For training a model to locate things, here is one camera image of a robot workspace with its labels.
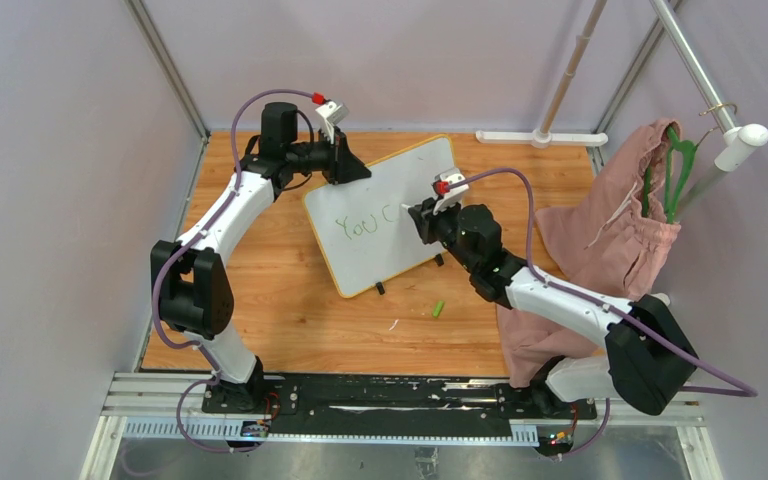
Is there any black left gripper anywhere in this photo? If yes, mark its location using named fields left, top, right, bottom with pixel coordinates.
left=286, top=128, right=371, bottom=187

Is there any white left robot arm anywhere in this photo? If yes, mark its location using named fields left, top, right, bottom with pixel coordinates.
left=150, top=98, right=371, bottom=413

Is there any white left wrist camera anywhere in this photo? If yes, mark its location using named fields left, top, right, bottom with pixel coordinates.
left=314, top=100, right=349, bottom=144

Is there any pink cloth garment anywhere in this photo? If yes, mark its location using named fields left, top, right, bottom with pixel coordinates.
left=497, top=118, right=681, bottom=388

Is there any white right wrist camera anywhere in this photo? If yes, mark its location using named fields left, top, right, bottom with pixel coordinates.
left=432, top=168, right=469, bottom=215

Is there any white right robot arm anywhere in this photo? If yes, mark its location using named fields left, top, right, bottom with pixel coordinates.
left=405, top=198, right=696, bottom=418

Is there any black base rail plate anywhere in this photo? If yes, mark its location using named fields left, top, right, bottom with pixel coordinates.
left=201, top=373, right=597, bottom=443

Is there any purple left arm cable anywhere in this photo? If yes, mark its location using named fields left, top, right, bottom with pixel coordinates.
left=150, top=88, right=327, bottom=456

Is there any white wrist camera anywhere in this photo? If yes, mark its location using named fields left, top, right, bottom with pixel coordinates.
left=314, top=100, right=349, bottom=144
left=432, top=168, right=469, bottom=215

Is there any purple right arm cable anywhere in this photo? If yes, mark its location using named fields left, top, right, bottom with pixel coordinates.
left=432, top=166, right=759, bottom=458

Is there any green marker cap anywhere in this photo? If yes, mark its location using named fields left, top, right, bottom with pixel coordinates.
left=432, top=300, right=445, bottom=318

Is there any silver clothes rail pole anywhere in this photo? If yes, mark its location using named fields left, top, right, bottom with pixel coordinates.
left=650, top=0, right=768, bottom=220

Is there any green clothes hanger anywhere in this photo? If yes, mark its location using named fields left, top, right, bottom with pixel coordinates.
left=640, top=121, right=698, bottom=224

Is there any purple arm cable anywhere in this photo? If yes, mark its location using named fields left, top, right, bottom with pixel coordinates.
left=150, top=88, right=327, bottom=456
left=432, top=166, right=759, bottom=458

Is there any yellow framed whiteboard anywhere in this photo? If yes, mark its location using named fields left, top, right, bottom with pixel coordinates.
left=303, top=135, right=455, bottom=298

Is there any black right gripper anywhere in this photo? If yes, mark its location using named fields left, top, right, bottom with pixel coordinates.
left=410, top=194, right=479, bottom=274

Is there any white rack base foot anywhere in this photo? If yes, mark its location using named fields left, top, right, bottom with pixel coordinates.
left=475, top=130, right=609, bottom=149

